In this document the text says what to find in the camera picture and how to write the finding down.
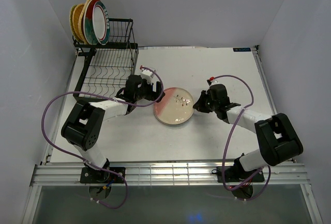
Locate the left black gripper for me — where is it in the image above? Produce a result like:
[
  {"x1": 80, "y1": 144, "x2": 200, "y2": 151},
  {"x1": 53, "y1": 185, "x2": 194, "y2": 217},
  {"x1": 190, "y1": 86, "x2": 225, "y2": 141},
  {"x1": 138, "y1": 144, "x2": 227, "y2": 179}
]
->
[{"x1": 134, "y1": 78, "x2": 165, "y2": 103}]

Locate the pink and cream ceramic plate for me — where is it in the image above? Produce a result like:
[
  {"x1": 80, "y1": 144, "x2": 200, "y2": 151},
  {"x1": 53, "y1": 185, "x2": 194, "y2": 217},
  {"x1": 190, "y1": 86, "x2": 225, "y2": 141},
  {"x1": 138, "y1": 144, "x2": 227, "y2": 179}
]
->
[{"x1": 154, "y1": 87, "x2": 194, "y2": 126}]

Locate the white plate with green rim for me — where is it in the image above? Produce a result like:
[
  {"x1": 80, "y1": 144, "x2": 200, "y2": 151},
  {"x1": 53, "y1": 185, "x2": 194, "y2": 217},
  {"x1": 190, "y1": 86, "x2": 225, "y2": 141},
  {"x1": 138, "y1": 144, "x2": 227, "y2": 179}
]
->
[{"x1": 92, "y1": 1, "x2": 110, "y2": 45}]

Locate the red and teal floral plate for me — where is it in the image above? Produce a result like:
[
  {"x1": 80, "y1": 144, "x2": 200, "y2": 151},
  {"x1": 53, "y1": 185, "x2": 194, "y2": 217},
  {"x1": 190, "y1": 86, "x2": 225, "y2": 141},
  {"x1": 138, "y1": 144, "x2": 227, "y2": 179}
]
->
[{"x1": 83, "y1": 0, "x2": 100, "y2": 45}]

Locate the orange square woven tray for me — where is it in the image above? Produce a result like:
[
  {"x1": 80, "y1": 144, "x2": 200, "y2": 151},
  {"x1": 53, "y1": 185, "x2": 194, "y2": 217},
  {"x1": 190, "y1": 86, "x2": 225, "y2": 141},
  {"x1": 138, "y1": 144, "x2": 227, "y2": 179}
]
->
[{"x1": 79, "y1": 0, "x2": 90, "y2": 44}]

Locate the orange round woven plate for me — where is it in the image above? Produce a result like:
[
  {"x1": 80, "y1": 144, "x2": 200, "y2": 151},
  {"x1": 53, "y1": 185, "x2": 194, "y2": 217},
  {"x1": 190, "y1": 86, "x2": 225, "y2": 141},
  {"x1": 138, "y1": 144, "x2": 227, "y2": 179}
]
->
[{"x1": 72, "y1": 4, "x2": 84, "y2": 42}]

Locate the green-rimmed round bamboo plate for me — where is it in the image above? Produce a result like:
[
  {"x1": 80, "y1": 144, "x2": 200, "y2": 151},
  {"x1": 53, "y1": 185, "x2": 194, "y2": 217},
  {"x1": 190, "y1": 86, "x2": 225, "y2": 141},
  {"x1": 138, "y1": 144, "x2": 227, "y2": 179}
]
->
[{"x1": 69, "y1": 5, "x2": 77, "y2": 36}]

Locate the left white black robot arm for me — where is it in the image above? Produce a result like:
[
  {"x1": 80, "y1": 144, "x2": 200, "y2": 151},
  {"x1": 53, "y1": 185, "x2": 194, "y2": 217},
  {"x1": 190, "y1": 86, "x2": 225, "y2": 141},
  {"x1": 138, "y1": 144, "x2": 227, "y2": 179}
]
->
[{"x1": 61, "y1": 66, "x2": 165, "y2": 183}]

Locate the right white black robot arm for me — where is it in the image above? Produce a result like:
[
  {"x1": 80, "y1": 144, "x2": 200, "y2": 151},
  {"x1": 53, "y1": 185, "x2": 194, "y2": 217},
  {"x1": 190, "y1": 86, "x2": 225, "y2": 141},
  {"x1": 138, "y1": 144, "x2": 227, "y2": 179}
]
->
[{"x1": 193, "y1": 77, "x2": 304, "y2": 183}]

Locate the blue table label sticker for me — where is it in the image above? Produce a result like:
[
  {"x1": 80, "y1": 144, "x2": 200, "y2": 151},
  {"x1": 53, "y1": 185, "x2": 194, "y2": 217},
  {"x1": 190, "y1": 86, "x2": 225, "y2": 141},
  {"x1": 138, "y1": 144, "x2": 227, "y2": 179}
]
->
[{"x1": 233, "y1": 48, "x2": 251, "y2": 52}]

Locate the black wire dish rack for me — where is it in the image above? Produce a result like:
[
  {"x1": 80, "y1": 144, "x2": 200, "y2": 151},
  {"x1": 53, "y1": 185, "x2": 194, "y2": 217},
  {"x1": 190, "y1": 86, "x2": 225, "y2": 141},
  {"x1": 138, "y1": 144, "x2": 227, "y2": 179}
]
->
[{"x1": 73, "y1": 18, "x2": 138, "y2": 102}]

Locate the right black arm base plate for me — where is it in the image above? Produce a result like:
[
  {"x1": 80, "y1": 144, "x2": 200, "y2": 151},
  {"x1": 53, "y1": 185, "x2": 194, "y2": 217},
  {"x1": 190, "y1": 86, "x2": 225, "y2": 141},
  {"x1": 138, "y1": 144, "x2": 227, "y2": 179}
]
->
[{"x1": 211, "y1": 166, "x2": 265, "y2": 183}]

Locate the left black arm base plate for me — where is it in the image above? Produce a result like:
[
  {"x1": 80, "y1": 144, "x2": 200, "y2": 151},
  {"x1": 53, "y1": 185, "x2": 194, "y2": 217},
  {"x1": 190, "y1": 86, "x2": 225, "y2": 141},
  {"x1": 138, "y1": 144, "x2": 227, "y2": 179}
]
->
[{"x1": 79, "y1": 167, "x2": 124, "y2": 184}]

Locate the aluminium frame rail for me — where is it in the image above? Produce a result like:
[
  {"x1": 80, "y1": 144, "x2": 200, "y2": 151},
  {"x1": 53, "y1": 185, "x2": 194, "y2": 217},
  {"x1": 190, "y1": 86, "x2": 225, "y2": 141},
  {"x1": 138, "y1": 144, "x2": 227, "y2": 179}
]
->
[{"x1": 31, "y1": 162, "x2": 310, "y2": 186}]

